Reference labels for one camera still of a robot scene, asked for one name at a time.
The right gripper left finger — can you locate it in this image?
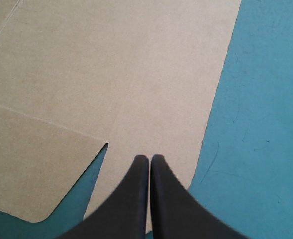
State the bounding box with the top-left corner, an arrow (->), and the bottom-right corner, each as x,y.
52,154 -> 150,239

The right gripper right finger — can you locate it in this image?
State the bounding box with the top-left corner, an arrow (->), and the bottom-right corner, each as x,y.
150,154 -> 246,239

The brown cardboard box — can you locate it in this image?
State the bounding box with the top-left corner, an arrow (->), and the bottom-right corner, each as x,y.
0,0 -> 243,235

